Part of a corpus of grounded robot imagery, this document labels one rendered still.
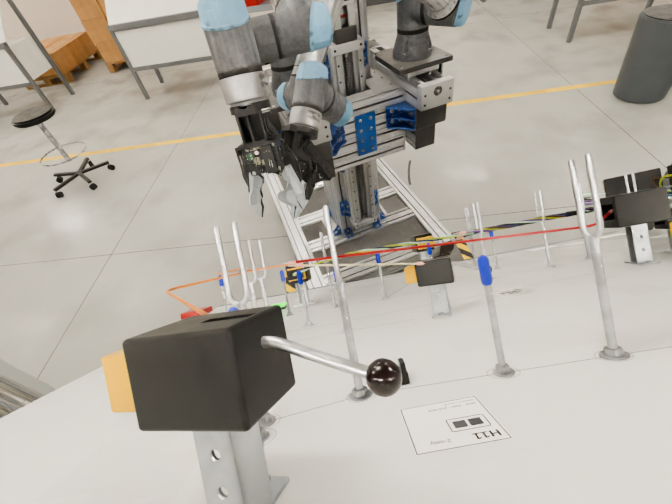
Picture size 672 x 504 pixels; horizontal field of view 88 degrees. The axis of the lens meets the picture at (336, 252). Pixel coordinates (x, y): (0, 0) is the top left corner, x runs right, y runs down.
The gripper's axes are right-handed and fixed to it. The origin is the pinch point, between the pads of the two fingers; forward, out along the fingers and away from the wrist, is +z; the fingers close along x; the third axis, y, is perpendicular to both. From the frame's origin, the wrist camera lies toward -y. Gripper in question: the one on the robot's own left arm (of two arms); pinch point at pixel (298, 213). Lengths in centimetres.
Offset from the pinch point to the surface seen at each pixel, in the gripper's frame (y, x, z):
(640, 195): -16, 62, -9
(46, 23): 60, -837, -305
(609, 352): 19, 67, 9
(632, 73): -311, -6, -168
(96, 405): 43, 33, 25
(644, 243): -19, 63, -2
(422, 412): 30, 61, 14
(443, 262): 11, 49, 5
